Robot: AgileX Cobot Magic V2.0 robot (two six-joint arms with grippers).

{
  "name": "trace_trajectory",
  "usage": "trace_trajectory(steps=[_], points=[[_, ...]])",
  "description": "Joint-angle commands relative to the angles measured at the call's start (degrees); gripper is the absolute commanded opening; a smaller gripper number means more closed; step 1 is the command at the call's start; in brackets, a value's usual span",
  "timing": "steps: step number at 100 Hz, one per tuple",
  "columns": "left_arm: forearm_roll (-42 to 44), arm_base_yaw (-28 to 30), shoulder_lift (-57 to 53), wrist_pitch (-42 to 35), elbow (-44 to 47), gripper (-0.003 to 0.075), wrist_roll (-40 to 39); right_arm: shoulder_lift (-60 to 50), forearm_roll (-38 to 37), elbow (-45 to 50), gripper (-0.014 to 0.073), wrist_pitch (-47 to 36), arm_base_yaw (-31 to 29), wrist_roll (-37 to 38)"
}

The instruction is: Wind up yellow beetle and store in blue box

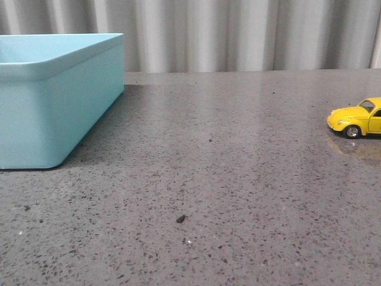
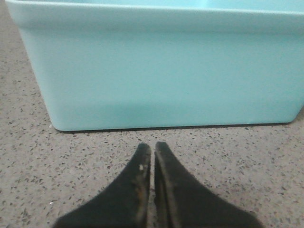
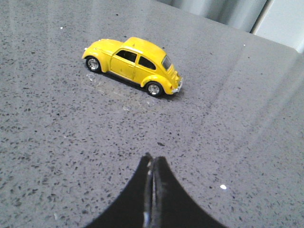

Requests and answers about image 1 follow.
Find yellow toy beetle car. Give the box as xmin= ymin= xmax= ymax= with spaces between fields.
xmin=327 ymin=97 xmax=380 ymax=139

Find light blue plastic box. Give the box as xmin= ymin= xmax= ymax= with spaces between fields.
xmin=1 ymin=33 xmax=124 ymax=169

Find small black debris chip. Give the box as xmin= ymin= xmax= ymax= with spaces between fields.
xmin=176 ymin=214 xmax=186 ymax=223

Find white pleated curtain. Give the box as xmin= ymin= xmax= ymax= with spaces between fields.
xmin=1 ymin=1 xmax=380 ymax=73

